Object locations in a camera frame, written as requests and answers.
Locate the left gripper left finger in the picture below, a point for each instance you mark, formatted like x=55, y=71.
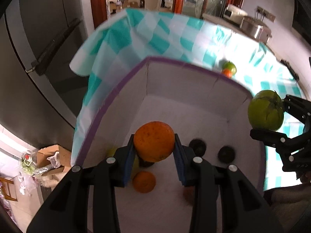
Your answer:
x=65, y=209

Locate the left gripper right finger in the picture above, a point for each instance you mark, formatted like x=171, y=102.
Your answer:
x=222, y=195

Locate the green tomato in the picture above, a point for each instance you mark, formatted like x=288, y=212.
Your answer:
x=266, y=111

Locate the dark red apple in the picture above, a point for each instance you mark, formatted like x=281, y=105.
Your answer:
x=188, y=194

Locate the small dark fruit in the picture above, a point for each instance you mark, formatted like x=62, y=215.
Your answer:
x=226, y=154

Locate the dark passion fruit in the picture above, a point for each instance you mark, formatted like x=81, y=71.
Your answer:
x=198, y=146

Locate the small mandarin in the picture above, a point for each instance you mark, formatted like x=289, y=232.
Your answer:
x=144, y=182
x=227, y=72

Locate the yellow orange citrus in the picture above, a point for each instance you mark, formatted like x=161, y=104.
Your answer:
x=135, y=168

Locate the green lime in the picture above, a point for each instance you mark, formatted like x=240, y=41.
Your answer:
x=230, y=66

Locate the large orange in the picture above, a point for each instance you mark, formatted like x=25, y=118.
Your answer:
x=154, y=141

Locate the cardboard box on floor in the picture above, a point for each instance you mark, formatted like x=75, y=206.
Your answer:
x=53, y=160

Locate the wooden stool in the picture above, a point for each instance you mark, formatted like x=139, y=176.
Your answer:
x=8, y=189

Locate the purple white storage box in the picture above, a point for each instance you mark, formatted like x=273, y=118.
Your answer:
x=195, y=103

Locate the grey refrigerator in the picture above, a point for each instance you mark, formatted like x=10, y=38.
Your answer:
x=40, y=95

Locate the silver cooking pot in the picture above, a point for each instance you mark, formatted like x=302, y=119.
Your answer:
x=256, y=29

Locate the white appliance on counter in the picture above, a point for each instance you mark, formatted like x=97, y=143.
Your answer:
x=234, y=14

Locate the teal white checkered tablecloth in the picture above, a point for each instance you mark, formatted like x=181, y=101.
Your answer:
x=122, y=42

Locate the wall power socket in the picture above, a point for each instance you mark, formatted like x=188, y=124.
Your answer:
x=265, y=14

